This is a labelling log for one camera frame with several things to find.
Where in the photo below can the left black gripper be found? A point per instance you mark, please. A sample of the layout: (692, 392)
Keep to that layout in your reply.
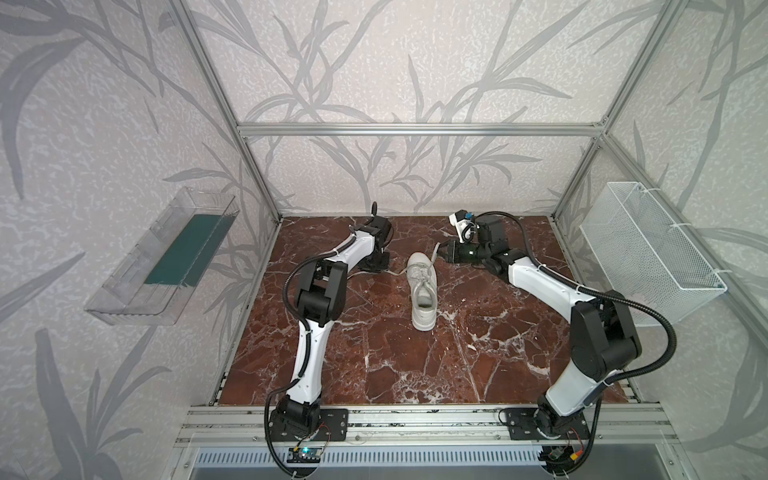
(374, 259)

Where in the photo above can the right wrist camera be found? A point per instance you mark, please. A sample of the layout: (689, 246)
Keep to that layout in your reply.
(463, 222)

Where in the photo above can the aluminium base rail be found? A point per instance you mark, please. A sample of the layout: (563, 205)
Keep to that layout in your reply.
(417, 425)

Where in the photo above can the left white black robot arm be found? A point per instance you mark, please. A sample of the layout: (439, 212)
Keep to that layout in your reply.
(315, 295)

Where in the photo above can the aluminium frame crossbar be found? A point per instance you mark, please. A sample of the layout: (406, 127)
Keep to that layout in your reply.
(419, 129)

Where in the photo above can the left electronics board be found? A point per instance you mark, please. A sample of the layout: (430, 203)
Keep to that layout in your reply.
(305, 455)

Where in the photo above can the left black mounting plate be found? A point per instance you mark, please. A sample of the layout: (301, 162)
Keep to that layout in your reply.
(315, 424)

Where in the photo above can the pink object in basket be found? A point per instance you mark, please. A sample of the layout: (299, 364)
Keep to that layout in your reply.
(637, 305)

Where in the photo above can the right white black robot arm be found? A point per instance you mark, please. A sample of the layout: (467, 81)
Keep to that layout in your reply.
(603, 338)

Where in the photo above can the white sneaker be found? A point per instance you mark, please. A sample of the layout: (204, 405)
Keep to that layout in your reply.
(423, 313)

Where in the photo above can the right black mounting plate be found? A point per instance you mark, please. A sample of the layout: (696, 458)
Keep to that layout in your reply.
(533, 423)

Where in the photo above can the white wire mesh basket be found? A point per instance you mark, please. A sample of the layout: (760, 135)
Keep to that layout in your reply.
(646, 255)

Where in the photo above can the clear plastic wall bin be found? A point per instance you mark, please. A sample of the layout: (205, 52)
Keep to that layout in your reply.
(153, 284)

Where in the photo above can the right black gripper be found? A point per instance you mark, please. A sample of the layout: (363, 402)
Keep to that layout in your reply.
(451, 252)

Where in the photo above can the black mounting plate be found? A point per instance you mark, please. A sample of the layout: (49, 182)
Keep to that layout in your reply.
(533, 423)
(315, 424)

